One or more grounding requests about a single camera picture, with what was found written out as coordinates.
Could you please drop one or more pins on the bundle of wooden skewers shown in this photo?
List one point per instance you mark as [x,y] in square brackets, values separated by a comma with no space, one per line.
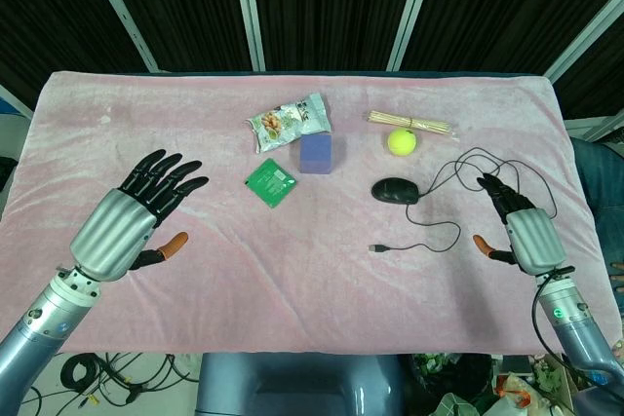
[409,123]

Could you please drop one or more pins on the black computer mouse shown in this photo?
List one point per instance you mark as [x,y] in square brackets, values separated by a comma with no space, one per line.
[396,190]

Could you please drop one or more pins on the pink plush table cloth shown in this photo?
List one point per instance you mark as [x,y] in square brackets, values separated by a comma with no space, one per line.
[302,240]

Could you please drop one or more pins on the clutter of bags on floor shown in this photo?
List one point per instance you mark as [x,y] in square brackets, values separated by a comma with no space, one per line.
[492,384]

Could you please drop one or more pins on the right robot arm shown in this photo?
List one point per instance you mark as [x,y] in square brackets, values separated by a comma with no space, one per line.
[575,323]

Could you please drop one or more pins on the blue robot torso base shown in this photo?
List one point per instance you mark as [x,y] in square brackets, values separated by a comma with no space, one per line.
[300,384]

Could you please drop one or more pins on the person in blue jeans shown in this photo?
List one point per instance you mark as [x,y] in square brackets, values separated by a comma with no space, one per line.
[602,192]

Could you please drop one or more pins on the purple foam cube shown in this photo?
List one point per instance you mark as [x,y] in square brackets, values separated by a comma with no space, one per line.
[316,153]

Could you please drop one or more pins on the green square packet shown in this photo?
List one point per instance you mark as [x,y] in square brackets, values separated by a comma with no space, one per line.
[270,182]

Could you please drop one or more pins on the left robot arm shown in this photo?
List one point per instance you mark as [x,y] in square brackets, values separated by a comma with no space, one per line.
[36,318]

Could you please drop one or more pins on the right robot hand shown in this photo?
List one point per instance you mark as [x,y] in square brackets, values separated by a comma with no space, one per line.
[532,236]

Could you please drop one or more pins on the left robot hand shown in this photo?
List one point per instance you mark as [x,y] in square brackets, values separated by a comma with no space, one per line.
[113,231]

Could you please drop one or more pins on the white snack bag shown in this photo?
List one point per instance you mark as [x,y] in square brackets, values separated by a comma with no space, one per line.
[287,124]

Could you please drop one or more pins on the yellow tennis ball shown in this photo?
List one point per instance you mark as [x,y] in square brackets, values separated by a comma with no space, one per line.
[402,141]

